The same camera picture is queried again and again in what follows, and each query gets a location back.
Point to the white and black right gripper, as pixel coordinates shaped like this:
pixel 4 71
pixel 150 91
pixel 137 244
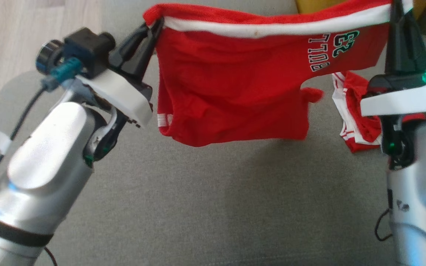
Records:
pixel 401 99

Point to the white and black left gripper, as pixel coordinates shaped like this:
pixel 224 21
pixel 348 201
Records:
pixel 124 96

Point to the red and white basketball jersey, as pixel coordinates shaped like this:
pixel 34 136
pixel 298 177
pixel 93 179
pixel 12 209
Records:
pixel 357 111

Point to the red white-striped basketball shorts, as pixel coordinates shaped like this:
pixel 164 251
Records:
pixel 235 85

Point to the yellow cushion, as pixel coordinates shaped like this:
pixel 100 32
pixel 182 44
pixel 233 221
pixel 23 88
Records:
pixel 316 4

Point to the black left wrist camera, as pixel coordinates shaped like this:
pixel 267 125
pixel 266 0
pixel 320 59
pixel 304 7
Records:
pixel 83 48

